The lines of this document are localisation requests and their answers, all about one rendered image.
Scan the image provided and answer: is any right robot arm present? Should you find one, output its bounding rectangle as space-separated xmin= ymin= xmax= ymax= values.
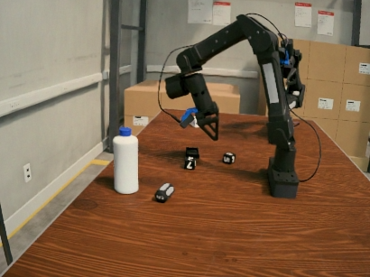
xmin=279 ymin=39 xmax=305 ymax=109

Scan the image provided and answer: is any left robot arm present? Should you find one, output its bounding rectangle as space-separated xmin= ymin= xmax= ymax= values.
xmin=164 ymin=14 xmax=300 ymax=186

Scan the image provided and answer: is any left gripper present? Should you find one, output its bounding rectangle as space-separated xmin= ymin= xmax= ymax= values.
xmin=181 ymin=89 xmax=219 ymax=142

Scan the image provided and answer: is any small white box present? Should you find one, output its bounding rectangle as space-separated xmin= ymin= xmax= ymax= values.
xmin=190 ymin=116 xmax=198 ymax=127

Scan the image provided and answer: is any white bottle with blue cap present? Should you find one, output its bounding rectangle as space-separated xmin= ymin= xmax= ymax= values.
xmin=113 ymin=127 xmax=138 ymax=194

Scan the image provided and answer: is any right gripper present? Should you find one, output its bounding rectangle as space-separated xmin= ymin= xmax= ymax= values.
xmin=280 ymin=50 xmax=297 ymax=86

